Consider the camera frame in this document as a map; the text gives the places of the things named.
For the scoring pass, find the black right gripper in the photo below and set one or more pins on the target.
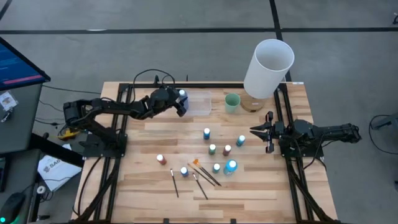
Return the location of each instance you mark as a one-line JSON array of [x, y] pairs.
[[278, 130]]

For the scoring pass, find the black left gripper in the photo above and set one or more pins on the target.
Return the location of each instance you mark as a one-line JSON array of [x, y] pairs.
[[163, 99]]

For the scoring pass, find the large lavender paint bottle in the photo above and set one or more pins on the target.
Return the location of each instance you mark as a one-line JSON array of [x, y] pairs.
[[184, 101]]

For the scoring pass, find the clear plastic bin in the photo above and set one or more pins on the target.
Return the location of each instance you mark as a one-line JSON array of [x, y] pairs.
[[200, 104]]

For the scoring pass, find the teal paint bottle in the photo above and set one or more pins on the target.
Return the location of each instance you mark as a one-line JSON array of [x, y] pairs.
[[240, 141]]

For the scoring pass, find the pale green cup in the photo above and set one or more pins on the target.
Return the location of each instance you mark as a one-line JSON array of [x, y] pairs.
[[232, 104]]

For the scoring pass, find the maroon paint bottle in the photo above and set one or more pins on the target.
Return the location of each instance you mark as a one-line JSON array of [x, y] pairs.
[[226, 151]]

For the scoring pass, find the cyan paint bottle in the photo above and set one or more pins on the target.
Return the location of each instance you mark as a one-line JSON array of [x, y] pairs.
[[206, 134]]

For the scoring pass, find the large turquoise paint bottle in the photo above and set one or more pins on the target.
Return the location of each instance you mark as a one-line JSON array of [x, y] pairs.
[[230, 168]]

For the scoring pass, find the aqua green paint bottle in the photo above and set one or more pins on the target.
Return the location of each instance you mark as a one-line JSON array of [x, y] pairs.
[[216, 169]]

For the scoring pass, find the red paint bottle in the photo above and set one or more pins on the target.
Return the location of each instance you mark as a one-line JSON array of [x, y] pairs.
[[161, 160]]

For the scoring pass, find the orange fan paintbrush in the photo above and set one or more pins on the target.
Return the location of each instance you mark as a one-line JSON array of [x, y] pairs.
[[196, 162]]

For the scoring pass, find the blue paint bottle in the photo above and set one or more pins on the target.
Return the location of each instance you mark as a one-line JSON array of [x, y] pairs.
[[184, 172]]

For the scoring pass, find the gold ferrule paintbrush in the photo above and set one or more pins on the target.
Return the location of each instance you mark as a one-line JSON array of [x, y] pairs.
[[201, 175]]

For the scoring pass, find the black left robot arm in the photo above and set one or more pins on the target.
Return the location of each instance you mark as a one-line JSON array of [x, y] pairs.
[[109, 107]]

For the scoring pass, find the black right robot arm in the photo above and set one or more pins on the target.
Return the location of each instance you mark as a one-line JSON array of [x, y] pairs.
[[326, 130]]

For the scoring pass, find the tall white cylinder container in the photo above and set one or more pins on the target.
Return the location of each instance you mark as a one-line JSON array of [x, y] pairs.
[[267, 74]]

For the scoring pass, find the grey chair base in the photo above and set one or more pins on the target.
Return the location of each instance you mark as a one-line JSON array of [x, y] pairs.
[[388, 122]]

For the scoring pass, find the white printed paper sheet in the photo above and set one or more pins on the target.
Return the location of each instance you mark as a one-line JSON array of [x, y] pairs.
[[56, 174]]

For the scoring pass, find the white tape roll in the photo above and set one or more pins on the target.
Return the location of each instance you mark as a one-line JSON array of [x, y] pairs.
[[41, 189]]

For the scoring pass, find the large computer monitor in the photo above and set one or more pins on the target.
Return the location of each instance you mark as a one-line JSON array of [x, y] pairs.
[[15, 67]]

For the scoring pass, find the white card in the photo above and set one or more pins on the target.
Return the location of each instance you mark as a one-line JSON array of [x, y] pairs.
[[7, 101]]

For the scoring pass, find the black computer mouse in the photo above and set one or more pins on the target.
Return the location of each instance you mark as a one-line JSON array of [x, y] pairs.
[[12, 207]]

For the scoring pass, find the black aluminium frame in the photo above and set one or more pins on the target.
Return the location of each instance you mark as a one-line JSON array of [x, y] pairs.
[[217, 85]]

